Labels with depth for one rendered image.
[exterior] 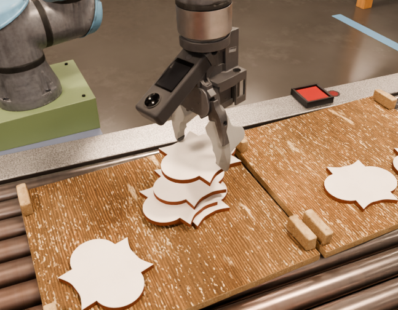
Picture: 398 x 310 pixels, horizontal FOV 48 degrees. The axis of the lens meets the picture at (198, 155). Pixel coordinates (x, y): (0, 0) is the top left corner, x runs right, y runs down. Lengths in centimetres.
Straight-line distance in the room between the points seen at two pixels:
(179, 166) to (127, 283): 19
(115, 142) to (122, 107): 189
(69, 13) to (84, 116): 23
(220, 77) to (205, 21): 10
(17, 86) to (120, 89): 204
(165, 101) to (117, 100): 236
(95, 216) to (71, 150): 23
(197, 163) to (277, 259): 19
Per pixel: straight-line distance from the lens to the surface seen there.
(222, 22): 61
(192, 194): 77
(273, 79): 320
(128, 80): 319
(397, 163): 95
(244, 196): 81
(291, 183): 85
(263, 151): 92
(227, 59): 67
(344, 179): 87
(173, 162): 72
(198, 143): 75
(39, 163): 97
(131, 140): 99
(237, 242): 74
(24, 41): 106
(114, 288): 68
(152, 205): 77
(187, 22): 61
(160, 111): 60
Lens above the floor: 149
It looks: 38 degrees down
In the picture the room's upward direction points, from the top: straight up
